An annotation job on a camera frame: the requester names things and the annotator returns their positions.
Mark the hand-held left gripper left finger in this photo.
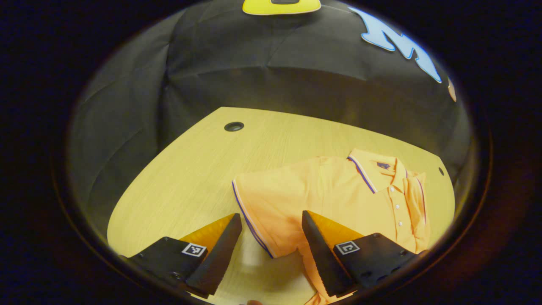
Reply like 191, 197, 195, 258
120, 213, 243, 296

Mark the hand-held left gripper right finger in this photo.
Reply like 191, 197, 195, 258
301, 211, 424, 298

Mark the orange T-shirt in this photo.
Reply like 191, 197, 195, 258
232, 148, 431, 305

